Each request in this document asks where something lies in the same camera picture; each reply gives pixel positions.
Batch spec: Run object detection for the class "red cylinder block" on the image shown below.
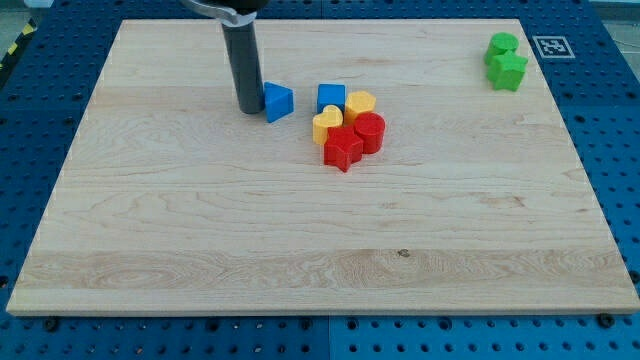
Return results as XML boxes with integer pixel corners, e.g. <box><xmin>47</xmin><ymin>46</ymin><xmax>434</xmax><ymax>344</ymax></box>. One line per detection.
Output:
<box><xmin>354</xmin><ymin>112</ymin><xmax>386</xmax><ymax>154</ymax></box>

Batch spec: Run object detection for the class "dark cylindrical robot end effector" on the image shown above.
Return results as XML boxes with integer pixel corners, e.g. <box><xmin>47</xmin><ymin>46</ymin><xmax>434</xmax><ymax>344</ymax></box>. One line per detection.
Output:
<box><xmin>222</xmin><ymin>22</ymin><xmax>265</xmax><ymax>114</ymax></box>

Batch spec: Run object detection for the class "blue triangle block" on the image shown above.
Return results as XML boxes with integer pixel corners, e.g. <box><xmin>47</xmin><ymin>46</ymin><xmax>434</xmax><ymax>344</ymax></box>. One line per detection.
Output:
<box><xmin>264</xmin><ymin>82</ymin><xmax>294</xmax><ymax>123</ymax></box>

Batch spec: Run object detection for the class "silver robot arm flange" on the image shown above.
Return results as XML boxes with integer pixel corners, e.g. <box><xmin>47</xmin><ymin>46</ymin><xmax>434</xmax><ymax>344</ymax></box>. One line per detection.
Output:
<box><xmin>180</xmin><ymin>0</ymin><xmax>269</xmax><ymax>27</ymax></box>

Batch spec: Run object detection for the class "wooden board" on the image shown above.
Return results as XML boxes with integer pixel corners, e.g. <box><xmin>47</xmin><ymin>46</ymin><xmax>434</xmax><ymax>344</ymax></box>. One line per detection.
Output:
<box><xmin>7</xmin><ymin>19</ymin><xmax>639</xmax><ymax>316</ymax></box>

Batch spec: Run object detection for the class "green cylinder block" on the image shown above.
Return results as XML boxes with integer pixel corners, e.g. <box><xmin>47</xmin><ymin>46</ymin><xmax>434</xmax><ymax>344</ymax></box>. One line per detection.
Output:
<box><xmin>483</xmin><ymin>32</ymin><xmax>519</xmax><ymax>65</ymax></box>

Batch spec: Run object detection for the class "red star block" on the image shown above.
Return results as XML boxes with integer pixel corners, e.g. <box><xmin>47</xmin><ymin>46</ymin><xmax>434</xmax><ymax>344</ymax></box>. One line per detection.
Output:
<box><xmin>324</xmin><ymin>125</ymin><xmax>364</xmax><ymax>172</ymax></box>

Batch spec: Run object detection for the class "yellow hexagon block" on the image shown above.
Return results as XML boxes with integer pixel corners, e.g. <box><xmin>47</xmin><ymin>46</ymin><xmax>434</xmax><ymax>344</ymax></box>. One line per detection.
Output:
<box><xmin>343</xmin><ymin>91</ymin><xmax>376</xmax><ymax>125</ymax></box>

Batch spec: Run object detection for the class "green star block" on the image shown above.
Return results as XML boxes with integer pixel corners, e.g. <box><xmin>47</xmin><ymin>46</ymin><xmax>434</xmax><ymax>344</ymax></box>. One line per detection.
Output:
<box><xmin>487</xmin><ymin>51</ymin><xmax>529</xmax><ymax>91</ymax></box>

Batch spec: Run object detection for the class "yellow heart block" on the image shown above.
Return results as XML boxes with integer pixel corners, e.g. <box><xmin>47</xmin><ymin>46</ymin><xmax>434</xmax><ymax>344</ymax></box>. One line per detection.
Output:
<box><xmin>312</xmin><ymin>105</ymin><xmax>343</xmax><ymax>145</ymax></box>

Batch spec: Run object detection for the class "white fiducial marker tag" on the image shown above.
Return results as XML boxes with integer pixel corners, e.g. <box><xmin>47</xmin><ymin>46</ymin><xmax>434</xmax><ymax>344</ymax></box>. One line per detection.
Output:
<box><xmin>533</xmin><ymin>35</ymin><xmax>575</xmax><ymax>59</ymax></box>

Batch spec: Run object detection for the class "blue cube block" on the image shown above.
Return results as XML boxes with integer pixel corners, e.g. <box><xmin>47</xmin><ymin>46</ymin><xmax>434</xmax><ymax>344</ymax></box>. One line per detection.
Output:
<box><xmin>316</xmin><ymin>83</ymin><xmax>346</xmax><ymax>113</ymax></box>

